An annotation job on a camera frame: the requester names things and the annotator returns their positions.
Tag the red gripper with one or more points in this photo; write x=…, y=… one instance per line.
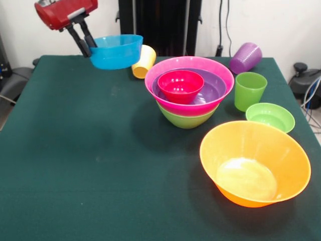
x=62, y=13

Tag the small blue bowl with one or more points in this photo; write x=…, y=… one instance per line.
x=115, y=56

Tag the yellow cup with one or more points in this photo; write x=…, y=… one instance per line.
x=145, y=62

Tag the large pink bowl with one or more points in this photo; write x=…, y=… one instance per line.
x=160, y=67

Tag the small red bowl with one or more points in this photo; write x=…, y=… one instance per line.
x=180, y=86

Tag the medium green bowl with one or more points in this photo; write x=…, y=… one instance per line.
x=188, y=121

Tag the purple bowl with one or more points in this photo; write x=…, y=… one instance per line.
x=213, y=88

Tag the black robot column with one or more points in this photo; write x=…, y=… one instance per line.
x=160, y=20

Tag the dark green tablecloth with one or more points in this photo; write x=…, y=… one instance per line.
x=100, y=175

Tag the purple cup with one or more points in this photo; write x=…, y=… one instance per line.
x=245, y=59

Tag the green cup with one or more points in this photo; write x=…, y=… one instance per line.
x=249, y=93

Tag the small green bowl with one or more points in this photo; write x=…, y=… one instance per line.
x=270, y=118

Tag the large orange bowl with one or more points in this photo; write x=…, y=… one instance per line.
x=254, y=165

